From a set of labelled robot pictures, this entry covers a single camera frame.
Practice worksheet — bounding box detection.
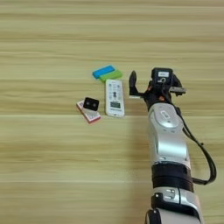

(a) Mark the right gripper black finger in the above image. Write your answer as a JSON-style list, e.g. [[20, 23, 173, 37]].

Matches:
[[170, 85, 187, 96], [128, 69, 146, 98]]

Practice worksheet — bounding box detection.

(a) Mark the white remote control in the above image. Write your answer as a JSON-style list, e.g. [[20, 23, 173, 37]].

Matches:
[[104, 78, 126, 119]]

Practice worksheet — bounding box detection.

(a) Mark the blue rectangular block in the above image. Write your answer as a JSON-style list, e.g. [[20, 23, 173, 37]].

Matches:
[[91, 64, 116, 80]]

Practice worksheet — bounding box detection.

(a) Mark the green rectangular block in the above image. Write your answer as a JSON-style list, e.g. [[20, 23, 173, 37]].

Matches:
[[99, 69, 123, 83]]

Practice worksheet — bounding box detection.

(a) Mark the red white card box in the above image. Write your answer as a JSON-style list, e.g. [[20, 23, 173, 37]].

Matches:
[[75, 99, 102, 125]]

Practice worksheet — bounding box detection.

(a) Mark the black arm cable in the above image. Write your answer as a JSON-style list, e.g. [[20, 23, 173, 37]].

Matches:
[[174, 105, 218, 186]]

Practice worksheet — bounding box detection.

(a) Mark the small black square object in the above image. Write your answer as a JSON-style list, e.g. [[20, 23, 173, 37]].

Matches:
[[82, 96, 101, 112]]

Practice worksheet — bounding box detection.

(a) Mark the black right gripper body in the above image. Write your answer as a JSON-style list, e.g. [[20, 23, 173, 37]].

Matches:
[[142, 73, 183, 111]]

